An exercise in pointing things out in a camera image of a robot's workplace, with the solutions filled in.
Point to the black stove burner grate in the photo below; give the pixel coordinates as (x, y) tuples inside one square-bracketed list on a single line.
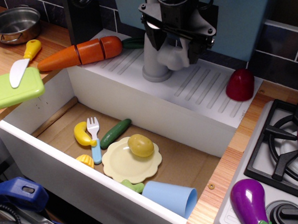
[(274, 160)]

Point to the light blue plastic cup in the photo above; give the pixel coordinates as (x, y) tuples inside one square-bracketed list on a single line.
[(178, 199)]

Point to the light green toy piece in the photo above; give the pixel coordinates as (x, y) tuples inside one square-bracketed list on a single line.
[(137, 187)]

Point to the white toy sink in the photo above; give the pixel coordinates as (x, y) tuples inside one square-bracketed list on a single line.
[(194, 146)]

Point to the grey toy faucet with lever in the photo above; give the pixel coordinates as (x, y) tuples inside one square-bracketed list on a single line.
[(173, 55)]

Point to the yellow toy corn piece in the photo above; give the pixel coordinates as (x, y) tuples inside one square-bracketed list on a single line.
[(86, 159)]

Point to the light blue plastic bin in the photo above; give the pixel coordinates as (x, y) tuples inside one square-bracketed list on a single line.
[(238, 23)]

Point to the white fork blue handle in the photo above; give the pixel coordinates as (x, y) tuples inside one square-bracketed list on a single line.
[(93, 128)]

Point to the white toy knife yellow handle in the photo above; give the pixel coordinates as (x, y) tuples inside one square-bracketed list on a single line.
[(18, 68)]

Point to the yellow toy banana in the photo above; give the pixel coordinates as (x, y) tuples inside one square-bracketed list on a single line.
[(81, 136)]

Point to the pale yellow toy plate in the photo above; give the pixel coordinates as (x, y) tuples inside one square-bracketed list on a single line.
[(119, 163)]

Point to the black stove knob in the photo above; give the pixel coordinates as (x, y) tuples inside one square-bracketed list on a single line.
[(282, 212)]

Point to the green plastic cutting board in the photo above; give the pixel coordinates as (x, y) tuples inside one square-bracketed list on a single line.
[(31, 86)]

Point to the purple toy eggplant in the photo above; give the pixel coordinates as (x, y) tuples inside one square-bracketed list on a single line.
[(248, 201)]

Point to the red toy pepper half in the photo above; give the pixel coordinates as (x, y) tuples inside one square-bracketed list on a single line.
[(240, 86)]

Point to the green toy cucumber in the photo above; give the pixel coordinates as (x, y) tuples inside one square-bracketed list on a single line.
[(114, 133)]

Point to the steel toy pot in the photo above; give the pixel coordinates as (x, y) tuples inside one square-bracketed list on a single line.
[(19, 25)]

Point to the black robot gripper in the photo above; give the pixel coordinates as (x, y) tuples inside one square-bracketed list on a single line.
[(182, 18)]

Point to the blue clamp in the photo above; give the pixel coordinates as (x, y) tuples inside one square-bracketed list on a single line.
[(24, 193)]

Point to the orange wooden toy carrot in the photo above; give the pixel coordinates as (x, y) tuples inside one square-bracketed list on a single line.
[(89, 52)]

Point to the yellow toy potato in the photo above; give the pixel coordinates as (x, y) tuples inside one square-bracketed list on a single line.
[(140, 145)]

